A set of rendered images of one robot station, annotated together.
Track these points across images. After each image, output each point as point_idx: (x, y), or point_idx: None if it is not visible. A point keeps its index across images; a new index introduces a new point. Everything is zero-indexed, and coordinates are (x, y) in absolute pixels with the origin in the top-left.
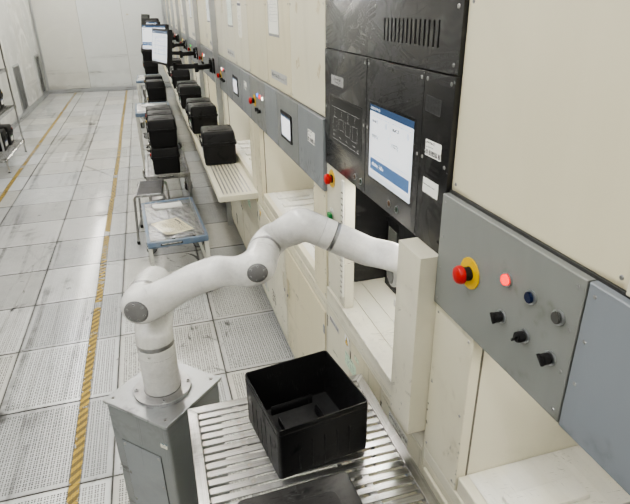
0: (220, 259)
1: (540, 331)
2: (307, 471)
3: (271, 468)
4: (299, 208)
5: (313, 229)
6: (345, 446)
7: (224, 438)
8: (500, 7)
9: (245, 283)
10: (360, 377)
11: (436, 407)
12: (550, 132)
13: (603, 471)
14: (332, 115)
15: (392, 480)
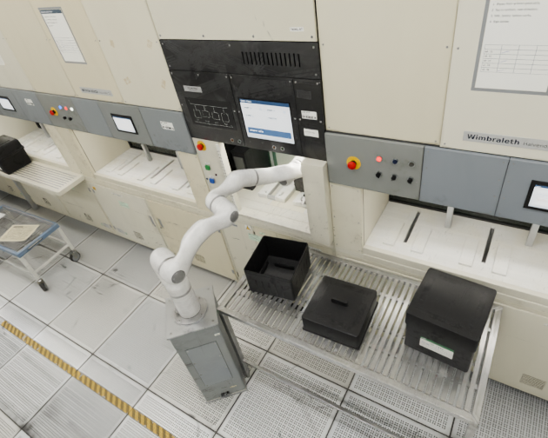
0: (206, 222)
1: (403, 171)
2: (300, 289)
3: (285, 300)
4: (233, 172)
5: (247, 179)
6: (306, 268)
7: (250, 305)
8: (344, 48)
9: (229, 225)
10: None
11: (340, 226)
12: (388, 96)
13: (399, 211)
14: (192, 109)
15: (333, 268)
